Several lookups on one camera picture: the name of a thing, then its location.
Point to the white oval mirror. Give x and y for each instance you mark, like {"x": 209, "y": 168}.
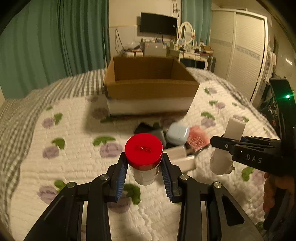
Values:
{"x": 185, "y": 33}

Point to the green curtain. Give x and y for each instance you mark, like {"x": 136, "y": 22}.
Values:
{"x": 199, "y": 14}
{"x": 50, "y": 40}

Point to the black rectangular box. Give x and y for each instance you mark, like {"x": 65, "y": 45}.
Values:
{"x": 145, "y": 128}

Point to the white square bottle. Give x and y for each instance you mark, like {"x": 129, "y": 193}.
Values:
{"x": 181, "y": 157}

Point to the person right hand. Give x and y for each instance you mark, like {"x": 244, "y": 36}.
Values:
{"x": 272, "y": 184}

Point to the white cylindrical bottle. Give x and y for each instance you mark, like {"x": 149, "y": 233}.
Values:
{"x": 221, "y": 161}

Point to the green curtain right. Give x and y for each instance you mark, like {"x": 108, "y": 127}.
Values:
{"x": 199, "y": 14}

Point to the white floral quilt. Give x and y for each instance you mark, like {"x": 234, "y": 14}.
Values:
{"x": 74, "y": 142}

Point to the brown cardboard box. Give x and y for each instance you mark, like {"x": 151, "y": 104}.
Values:
{"x": 148, "y": 85}

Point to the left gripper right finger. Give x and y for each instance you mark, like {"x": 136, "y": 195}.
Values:
{"x": 208, "y": 207}

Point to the pink fluffy item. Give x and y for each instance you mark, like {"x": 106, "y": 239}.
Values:
{"x": 197, "y": 138}

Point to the light blue earbuds case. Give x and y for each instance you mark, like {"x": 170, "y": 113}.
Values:
{"x": 177, "y": 134}

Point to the white suitcase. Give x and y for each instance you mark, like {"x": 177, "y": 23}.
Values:
{"x": 133, "y": 54}

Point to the black wall television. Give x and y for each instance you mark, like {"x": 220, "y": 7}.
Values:
{"x": 158, "y": 24}

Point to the white louvered wardrobe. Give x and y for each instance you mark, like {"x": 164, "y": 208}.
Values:
{"x": 239, "y": 40}

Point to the green curtain left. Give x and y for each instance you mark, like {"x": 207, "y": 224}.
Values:
{"x": 50, "y": 40}

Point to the grey checkered bedsheet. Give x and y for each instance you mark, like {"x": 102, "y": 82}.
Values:
{"x": 19, "y": 117}

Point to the white bottle red cap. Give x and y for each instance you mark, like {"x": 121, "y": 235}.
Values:
{"x": 144, "y": 153}

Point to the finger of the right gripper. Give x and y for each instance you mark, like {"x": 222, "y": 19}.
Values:
{"x": 259, "y": 141}
{"x": 248, "y": 147}

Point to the white dressing table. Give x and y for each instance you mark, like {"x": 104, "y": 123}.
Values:
{"x": 179, "y": 55}

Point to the grey rectangular case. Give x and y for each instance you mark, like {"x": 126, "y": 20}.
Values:
{"x": 160, "y": 135}

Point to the silver mini fridge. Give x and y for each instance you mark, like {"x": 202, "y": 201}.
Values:
{"x": 155, "y": 49}

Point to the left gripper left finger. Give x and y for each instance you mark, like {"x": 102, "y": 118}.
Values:
{"x": 62, "y": 219}

